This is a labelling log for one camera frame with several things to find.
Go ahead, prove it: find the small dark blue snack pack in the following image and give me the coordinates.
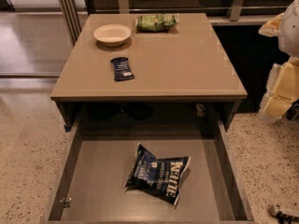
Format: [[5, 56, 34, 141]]
[[110, 57, 135, 81]]

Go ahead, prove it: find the green chip bag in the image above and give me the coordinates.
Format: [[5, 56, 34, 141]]
[[135, 14, 178, 32]]

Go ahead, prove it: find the blue kettle chip bag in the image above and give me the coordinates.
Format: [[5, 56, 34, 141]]
[[125, 143, 191, 205]]

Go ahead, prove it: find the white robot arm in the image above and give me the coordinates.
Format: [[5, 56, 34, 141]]
[[258, 0, 299, 123]]

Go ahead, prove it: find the white bowl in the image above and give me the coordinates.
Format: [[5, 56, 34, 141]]
[[93, 24, 131, 48]]

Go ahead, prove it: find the metal railing frame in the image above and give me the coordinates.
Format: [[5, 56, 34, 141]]
[[59, 0, 293, 40]]

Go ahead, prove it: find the robot base part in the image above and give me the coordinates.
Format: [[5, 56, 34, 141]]
[[269, 205, 299, 224]]

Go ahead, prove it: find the tan cabinet counter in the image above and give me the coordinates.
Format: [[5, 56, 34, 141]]
[[51, 13, 247, 126]]

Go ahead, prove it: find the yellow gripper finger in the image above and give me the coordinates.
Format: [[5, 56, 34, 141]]
[[258, 13, 284, 37], [258, 63, 299, 121]]

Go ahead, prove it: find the open grey top drawer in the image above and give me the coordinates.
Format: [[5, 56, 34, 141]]
[[42, 105, 254, 224]]

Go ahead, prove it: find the dark object at right edge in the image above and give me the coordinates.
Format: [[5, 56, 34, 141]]
[[286, 100, 299, 120]]

